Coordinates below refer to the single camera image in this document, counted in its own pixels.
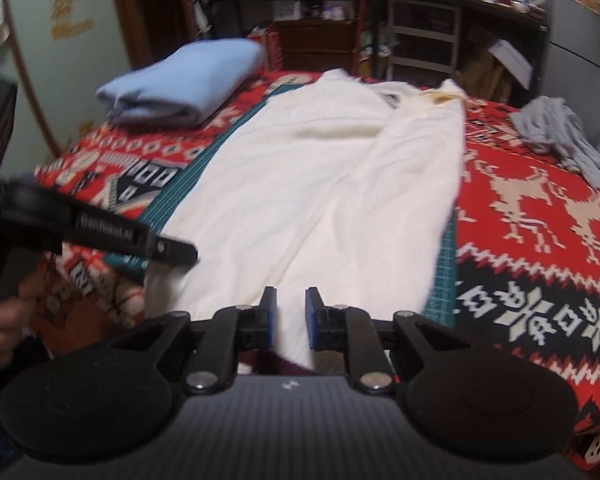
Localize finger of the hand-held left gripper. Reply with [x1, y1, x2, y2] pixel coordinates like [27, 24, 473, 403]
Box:
[62, 204, 200, 267]

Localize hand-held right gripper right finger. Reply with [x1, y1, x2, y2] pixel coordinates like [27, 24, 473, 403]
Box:
[305, 286, 473, 395]

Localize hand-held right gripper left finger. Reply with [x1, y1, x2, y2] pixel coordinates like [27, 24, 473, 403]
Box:
[107, 286, 279, 395]

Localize white knit vest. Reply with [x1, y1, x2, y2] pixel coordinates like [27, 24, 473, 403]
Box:
[144, 69, 467, 371]

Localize person's left hand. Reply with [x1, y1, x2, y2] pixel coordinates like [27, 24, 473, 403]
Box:
[0, 280, 48, 371]

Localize green cutting mat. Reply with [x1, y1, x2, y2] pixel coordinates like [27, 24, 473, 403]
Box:
[104, 82, 458, 328]

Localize light blue folded sweater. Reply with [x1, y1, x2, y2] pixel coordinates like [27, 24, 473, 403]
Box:
[96, 38, 266, 128]

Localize red printed box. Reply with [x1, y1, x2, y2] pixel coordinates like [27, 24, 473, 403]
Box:
[249, 30, 282, 72]

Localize red patterned blanket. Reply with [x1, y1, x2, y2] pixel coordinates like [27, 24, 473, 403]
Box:
[34, 70, 600, 476]

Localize brown wooden drawer chest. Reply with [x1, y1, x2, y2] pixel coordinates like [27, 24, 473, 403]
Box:
[274, 19, 359, 73]

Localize small white box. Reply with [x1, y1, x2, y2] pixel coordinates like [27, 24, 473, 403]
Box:
[271, 0, 302, 22]

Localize white plastic drawer unit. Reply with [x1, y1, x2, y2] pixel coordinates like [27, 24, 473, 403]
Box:
[385, 0, 462, 81]

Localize flattened cardboard boxes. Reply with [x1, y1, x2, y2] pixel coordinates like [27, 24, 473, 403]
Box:
[455, 27, 533, 106]

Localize crumpled grey garment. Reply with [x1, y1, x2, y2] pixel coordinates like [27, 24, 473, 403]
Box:
[510, 96, 600, 190]

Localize white open carton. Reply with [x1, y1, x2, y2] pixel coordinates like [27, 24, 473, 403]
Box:
[487, 37, 534, 92]

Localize grey refrigerator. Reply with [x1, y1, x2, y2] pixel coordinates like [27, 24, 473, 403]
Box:
[545, 0, 600, 161]

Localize gold wall sticker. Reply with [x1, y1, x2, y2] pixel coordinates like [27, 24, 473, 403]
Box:
[50, 0, 97, 41]

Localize brown wooden door frame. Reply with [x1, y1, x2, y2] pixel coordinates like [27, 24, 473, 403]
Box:
[107, 0, 148, 68]

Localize black metal frame desk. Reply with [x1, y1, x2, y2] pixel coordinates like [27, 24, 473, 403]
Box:
[367, 0, 551, 98]

